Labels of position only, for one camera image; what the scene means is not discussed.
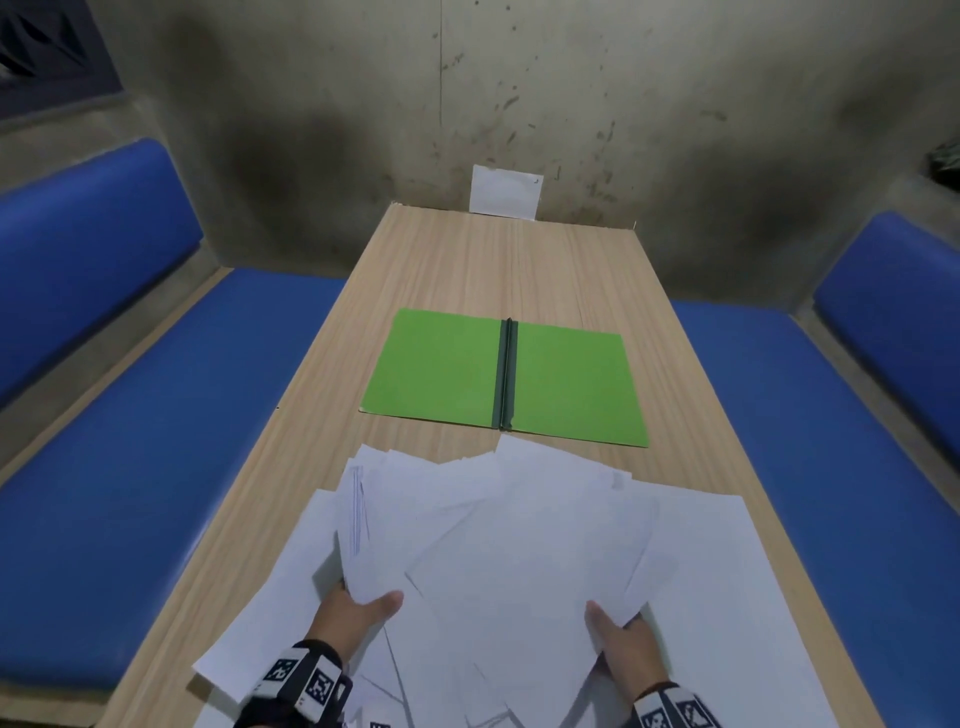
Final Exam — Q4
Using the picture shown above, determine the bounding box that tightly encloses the person's right hand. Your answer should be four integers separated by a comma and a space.
584, 600, 672, 708

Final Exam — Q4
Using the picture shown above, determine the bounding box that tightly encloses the person's left hand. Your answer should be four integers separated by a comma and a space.
305, 577, 405, 666

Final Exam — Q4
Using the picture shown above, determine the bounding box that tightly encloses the pile of white paper sheets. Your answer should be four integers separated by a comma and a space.
192, 434, 842, 728

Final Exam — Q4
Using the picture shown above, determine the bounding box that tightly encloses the black marker wrist tracker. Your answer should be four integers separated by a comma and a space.
234, 639, 354, 728
630, 681, 723, 728

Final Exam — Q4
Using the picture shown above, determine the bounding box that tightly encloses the blue bench seat cushion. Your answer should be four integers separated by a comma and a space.
0, 267, 348, 693
669, 298, 960, 728

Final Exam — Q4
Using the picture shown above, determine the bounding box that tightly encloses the open green folder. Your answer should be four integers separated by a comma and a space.
358, 307, 650, 450

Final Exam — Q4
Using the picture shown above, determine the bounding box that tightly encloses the white paper card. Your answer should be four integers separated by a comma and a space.
469, 164, 544, 222

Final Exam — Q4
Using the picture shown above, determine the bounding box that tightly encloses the blue bench backrest cushion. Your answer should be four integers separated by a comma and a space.
813, 210, 960, 423
0, 138, 205, 410

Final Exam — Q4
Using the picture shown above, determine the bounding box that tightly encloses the dark window grille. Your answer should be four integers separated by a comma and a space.
0, 0, 126, 121

